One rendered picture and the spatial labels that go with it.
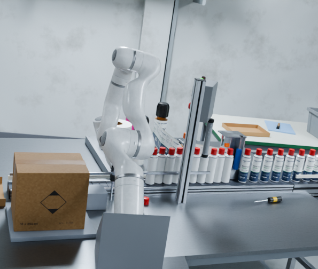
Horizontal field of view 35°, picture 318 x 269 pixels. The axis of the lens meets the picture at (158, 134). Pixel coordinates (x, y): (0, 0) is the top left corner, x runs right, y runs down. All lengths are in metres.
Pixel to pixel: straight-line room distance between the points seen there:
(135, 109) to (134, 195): 0.39
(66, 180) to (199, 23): 3.82
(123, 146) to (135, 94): 0.25
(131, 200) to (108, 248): 0.21
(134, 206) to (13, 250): 0.52
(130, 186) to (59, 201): 0.34
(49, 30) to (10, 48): 0.46
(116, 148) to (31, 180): 0.37
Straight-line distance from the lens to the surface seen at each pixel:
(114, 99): 2.46
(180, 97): 5.82
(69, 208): 2.22
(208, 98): 2.51
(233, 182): 2.96
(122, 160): 2.07
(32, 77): 5.67
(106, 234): 1.93
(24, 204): 2.19
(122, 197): 2.02
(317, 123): 4.62
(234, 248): 2.36
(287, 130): 4.62
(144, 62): 2.27
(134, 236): 1.95
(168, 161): 2.72
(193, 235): 2.40
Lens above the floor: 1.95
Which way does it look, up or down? 17 degrees down
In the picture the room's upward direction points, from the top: 8 degrees clockwise
